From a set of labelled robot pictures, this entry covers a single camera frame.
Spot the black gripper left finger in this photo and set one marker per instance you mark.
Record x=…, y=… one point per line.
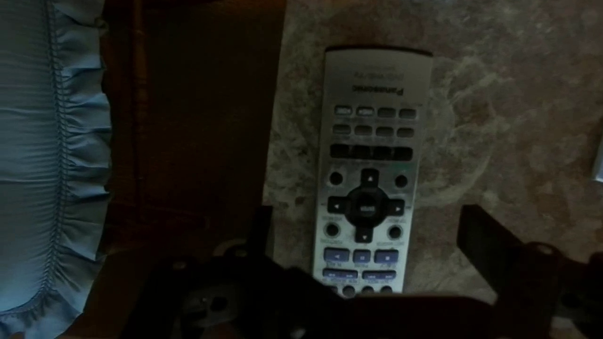
x=251, y=303

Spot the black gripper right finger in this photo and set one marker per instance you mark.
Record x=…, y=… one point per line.
x=540, y=289

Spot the grey remote control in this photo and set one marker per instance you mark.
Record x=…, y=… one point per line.
x=377, y=82

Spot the blue ruffled seat cushion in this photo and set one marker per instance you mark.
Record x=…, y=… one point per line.
x=38, y=158

